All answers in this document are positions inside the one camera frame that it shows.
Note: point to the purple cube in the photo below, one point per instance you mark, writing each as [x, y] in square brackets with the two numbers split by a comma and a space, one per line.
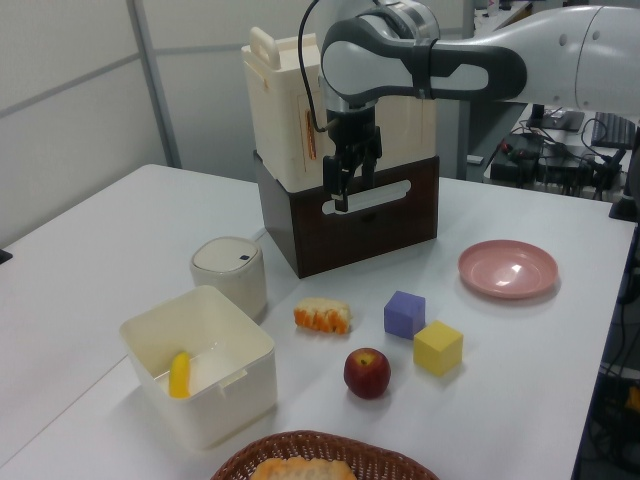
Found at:
[404, 315]

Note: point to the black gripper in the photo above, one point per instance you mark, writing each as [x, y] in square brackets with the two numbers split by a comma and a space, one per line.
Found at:
[353, 131]

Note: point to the orange crusted bread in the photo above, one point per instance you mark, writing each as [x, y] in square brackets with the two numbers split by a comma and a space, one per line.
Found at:
[302, 470]

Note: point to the orange and white bread piece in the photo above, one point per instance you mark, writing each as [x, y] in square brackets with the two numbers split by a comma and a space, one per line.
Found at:
[323, 316]

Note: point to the cream plastic cooler box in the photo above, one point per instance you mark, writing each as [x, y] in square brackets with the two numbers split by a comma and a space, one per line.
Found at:
[285, 120]

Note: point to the red apple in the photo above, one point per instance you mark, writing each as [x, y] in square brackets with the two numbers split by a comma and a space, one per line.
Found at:
[366, 373]

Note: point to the white lidded round canister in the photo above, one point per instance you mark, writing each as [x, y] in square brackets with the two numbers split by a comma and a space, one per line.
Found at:
[231, 272]

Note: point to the pink plate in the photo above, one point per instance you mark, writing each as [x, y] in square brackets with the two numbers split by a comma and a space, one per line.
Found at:
[507, 269]

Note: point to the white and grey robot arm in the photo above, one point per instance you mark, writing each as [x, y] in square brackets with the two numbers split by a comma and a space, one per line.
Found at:
[450, 60]

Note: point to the yellow cube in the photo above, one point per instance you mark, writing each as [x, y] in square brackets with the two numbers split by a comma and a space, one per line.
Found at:
[438, 347]

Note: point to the dark brown wooden crate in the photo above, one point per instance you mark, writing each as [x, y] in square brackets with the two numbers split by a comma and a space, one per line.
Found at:
[370, 225]

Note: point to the white open plastic container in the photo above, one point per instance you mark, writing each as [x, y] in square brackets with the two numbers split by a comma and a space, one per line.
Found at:
[200, 370]

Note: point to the black electronics box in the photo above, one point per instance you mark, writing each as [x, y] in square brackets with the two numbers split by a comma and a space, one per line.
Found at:
[545, 167]

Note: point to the black keyboard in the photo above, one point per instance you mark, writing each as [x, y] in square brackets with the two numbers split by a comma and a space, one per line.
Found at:
[614, 130]

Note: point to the yellow banana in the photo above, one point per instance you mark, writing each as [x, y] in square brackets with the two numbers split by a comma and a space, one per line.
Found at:
[179, 376]

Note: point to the brown wicker basket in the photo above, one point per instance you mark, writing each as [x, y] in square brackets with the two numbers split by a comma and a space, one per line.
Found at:
[300, 450]

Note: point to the black monitor stand base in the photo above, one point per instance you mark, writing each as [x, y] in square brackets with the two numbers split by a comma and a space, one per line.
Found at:
[555, 119]

